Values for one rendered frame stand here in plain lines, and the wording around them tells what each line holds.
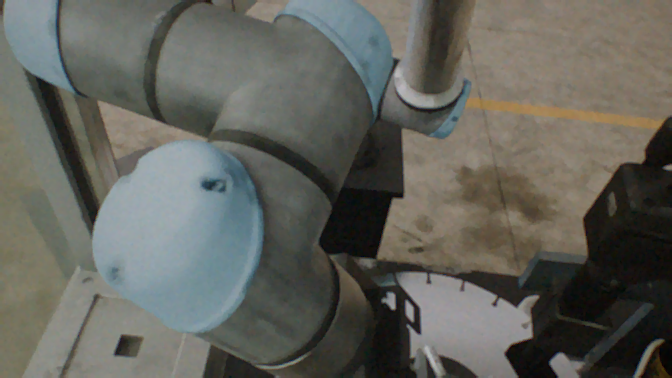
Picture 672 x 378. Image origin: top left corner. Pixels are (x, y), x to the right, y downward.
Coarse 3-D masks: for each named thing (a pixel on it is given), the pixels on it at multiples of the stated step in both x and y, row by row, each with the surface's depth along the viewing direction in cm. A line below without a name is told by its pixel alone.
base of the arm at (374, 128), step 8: (376, 120) 101; (368, 128) 99; (376, 128) 102; (368, 136) 101; (376, 136) 103; (360, 144) 100; (368, 144) 103; (376, 144) 103; (360, 152) 101; (368, 152) 104; (376, 152) 104; (360, 160) 102; (368, 160) 103; (352, 168) 103
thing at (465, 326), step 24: (408, 288) 61; (432, 288) 61; (456, 288) 61; (480, 288) 62; (408, 312) 58; (432, 312) 59; (456, 312) 59; (480, 312) 59; (504, 312) 60; (432, 336) 57; (456, 336) 57; (480, 336) 57; (504, 336) 57; (528, 336) 58; (480, 360) 55; (504, 360) 55; (552, 360) 56
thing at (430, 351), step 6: (426, 348) 50; (432, 348) 50; (426, 354) 50; (432, 354) 50; (432, 360) 49; (438, 360) 49; (432, 366) 49; (438, 366) 49; (438, 372) 49; (444, 372) 49
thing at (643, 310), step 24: (528, 264) 62; (552, 264) 60; (576, 264) 60; (528, 288) 64; (648, 288) 62; (648, 312) 66; (624, 336) 71; (648, 336) 70; (240, 360) 73; (576, 360) 78; (600, 360) 76; (624, 360) 75; (648, 360) 75
